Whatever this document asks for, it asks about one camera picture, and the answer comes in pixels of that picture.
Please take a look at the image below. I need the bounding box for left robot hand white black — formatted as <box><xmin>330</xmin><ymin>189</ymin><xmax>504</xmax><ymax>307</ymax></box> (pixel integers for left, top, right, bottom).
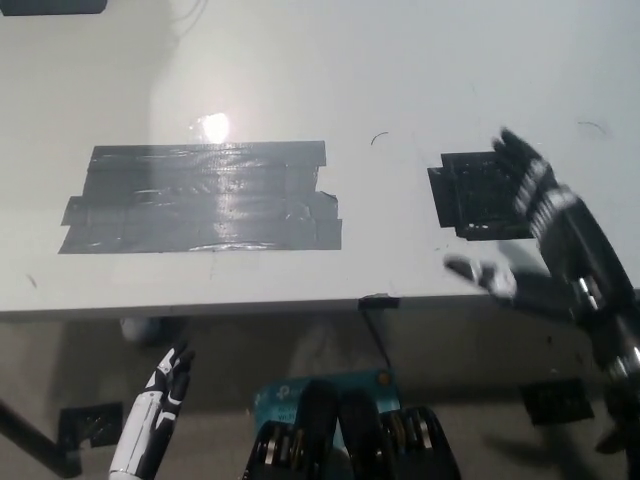
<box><xmin>108</xmin><ymin>341</ymin><xmax>196</xmax><ymax>480</ymax></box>

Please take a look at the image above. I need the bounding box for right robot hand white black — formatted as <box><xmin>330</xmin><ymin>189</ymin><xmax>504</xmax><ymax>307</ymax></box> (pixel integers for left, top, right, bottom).
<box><xmin>443</xmin><ymin>128</ymin><xmax>640</xmax><ymax>370</ymax></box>

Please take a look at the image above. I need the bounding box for black ribbed robot torso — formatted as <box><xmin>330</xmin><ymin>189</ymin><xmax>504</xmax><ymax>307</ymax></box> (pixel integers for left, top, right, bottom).
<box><xmin>241</xmin><ymin>379</ymin><xmax>462</xmax><ymax>480</ymax></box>

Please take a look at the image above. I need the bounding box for black tape square mark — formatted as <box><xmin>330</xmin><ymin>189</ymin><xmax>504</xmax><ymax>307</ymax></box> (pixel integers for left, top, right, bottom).
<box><xmin>426</xmin><ymin>148</ymin><xmax>539</xmax><ymax>242</ymax></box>

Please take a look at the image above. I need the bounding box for teal network router box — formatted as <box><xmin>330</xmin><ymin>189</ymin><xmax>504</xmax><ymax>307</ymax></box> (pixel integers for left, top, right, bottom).
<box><xmin>252</xmin><ymin>367</ymin><xmax>403</xmax><ymax>449</ymax></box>

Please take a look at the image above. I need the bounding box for black table leg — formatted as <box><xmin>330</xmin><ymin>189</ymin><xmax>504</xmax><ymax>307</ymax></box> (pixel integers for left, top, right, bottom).
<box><xmin>0</xmin><ymin>397</ymin><xmax>84</xmax><ymax>479</ymax></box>

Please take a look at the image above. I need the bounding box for dark grey box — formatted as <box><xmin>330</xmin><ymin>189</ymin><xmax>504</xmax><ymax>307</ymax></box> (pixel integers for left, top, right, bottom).
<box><xmin>0</xmin><ymin>0</ymin><xmax>109</xmax><ymax>17</ymax></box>

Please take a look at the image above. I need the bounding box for large grey duct tape patch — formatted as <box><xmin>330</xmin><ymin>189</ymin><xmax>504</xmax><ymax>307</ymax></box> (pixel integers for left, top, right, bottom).
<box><xmin>57</xmin><ymin>141</ymin><xmax>344</xmax><ymax>256</ymax></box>

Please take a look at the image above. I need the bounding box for thin black cable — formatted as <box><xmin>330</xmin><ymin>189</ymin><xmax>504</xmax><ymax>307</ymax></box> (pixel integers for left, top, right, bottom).
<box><xmin>361</xmin><ymin>307</ymin><xmax>392</xmax><ymax>369</ymax></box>

